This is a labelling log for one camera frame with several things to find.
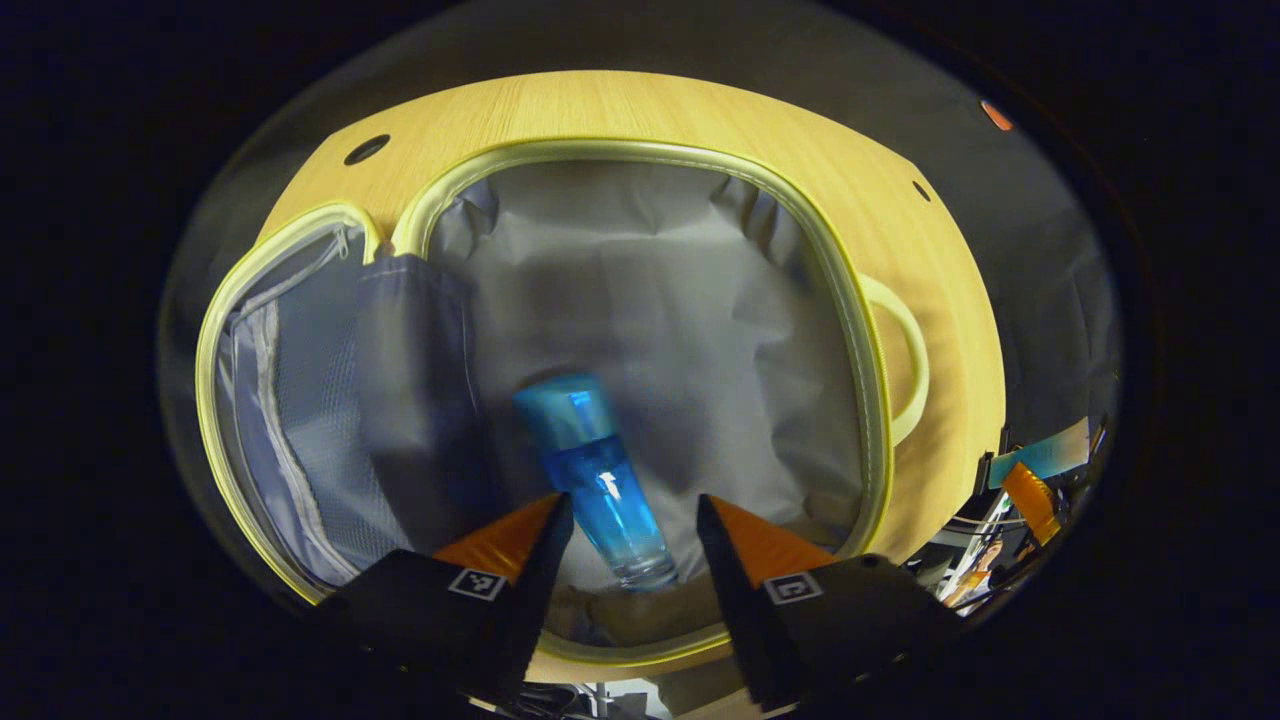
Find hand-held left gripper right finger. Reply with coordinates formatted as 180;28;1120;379
696;493;963;713

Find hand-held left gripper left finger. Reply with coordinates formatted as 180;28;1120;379
318;492;576;703

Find pale yellow suitcase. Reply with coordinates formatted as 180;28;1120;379
195;140;931;669

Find light blue panel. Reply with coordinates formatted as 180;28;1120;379
988;418;1091;491

